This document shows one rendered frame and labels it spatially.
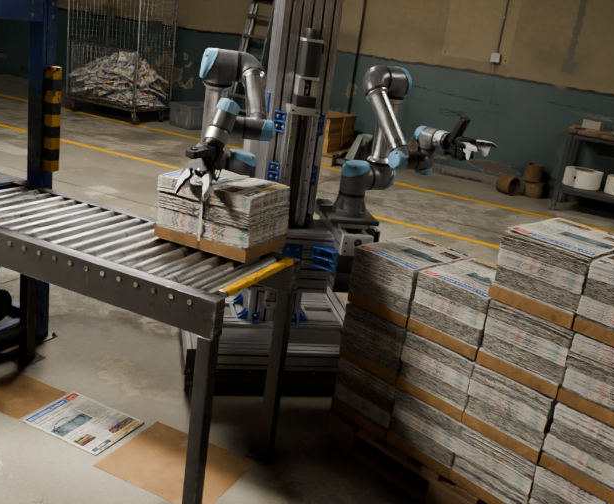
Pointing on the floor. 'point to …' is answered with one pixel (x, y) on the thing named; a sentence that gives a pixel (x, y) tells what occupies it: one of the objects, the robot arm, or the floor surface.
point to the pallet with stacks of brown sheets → (337, 137)
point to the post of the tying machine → (45, 32)
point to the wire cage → (120, 74)
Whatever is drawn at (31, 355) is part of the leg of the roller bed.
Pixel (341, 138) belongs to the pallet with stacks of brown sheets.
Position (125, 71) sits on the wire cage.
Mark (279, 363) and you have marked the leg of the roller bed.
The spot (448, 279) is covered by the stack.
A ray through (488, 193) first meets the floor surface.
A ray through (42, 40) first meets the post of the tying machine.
